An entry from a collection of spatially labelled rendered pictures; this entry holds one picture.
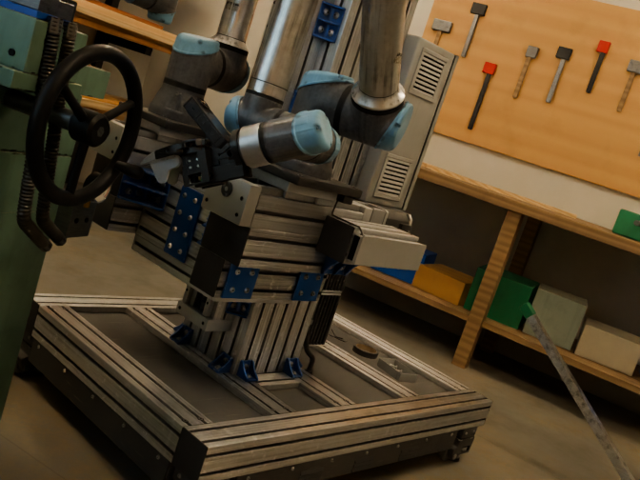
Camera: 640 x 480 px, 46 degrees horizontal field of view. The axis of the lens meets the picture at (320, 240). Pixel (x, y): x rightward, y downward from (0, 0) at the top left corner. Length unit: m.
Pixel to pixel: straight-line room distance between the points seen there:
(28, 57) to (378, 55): 0.65
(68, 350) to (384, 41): 1.13
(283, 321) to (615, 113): 2.62
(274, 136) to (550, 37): 3.23
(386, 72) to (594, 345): 2.49
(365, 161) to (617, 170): 2.32
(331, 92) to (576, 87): 2.76
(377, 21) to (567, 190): 2.89
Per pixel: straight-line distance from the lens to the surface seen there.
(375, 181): 2.11
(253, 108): 1.43
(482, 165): 4.39
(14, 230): 1.62
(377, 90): 1.60
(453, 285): 3.91
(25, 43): 1.36
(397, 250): 1.82
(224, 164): 1.36
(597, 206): 4.26
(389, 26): 1.52
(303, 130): 1.28
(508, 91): 4.39
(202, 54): 2.06
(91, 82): 1.66
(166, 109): 2.06
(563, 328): 3.86
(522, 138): 4.33
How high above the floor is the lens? 0.96
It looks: 9 degrees down
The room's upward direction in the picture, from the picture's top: 18 degrees clockwise
